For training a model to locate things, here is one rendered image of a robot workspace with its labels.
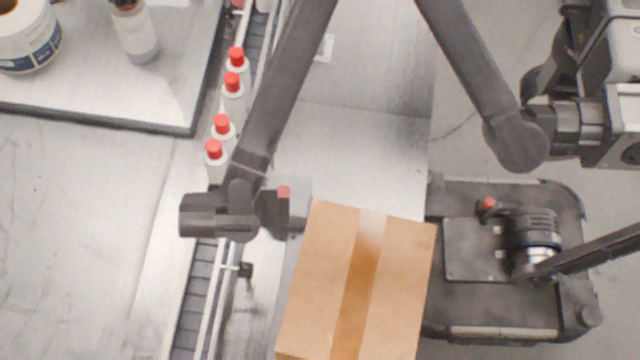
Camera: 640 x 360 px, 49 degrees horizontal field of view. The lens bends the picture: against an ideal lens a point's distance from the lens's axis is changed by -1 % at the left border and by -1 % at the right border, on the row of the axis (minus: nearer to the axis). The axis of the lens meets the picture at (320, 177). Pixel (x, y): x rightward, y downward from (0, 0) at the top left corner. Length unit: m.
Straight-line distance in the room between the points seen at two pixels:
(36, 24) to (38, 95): 0.17
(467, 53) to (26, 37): 1.11
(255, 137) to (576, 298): 1.49
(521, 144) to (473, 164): 1.68
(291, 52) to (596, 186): 1.99
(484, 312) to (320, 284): 1.05
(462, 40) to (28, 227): 1.11
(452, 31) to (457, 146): 1.76
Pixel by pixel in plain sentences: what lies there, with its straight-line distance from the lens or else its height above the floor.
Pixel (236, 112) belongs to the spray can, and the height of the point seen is 0.98.
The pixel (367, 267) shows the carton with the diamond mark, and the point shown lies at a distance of 1.29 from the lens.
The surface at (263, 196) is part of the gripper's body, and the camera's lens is 1.19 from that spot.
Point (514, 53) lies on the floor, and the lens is 3.04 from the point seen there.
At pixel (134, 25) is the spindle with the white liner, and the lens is 1.70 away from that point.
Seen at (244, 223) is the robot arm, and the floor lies 1.33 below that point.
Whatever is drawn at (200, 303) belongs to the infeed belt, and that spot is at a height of 0.88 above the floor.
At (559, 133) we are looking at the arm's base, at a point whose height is 1.47.
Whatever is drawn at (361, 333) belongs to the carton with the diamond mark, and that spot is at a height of 1.12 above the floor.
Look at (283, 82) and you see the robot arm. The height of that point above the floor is 1.51.
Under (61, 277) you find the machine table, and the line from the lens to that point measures 1.66.
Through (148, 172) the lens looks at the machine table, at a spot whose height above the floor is 0.83.
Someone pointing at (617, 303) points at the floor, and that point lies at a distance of 2.68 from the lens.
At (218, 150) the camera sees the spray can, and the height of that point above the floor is 1.08.
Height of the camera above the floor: 2.34
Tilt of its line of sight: 64 degrees down
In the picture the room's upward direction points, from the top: 5 degrees clockwise
